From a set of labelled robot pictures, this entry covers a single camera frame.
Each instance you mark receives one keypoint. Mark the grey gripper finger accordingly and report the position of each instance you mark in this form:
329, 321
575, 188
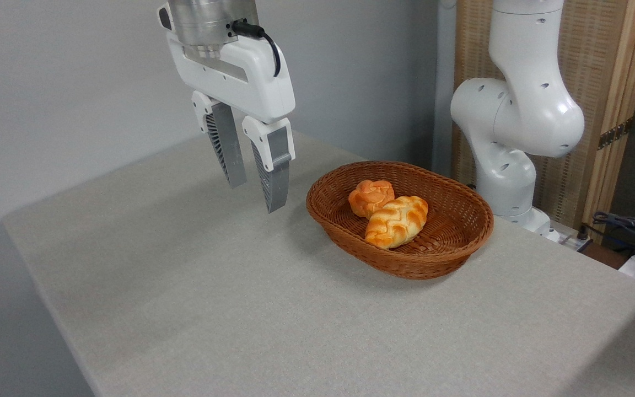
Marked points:
228, 149
276, 176

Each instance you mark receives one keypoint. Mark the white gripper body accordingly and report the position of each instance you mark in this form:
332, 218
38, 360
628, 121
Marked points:
251, 82

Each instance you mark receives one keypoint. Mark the brown wicker basket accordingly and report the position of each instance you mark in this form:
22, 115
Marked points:
450, 220

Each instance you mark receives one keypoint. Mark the white power strip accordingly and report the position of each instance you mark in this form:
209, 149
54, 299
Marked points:
574, 241

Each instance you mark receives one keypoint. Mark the braided bread loaf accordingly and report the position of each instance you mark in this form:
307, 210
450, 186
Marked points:
397, 221

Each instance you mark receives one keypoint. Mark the round bread roll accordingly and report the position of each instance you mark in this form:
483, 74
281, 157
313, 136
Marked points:
370, 196

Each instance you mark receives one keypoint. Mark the brass screen hinge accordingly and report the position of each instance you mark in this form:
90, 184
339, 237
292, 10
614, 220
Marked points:
615, 134

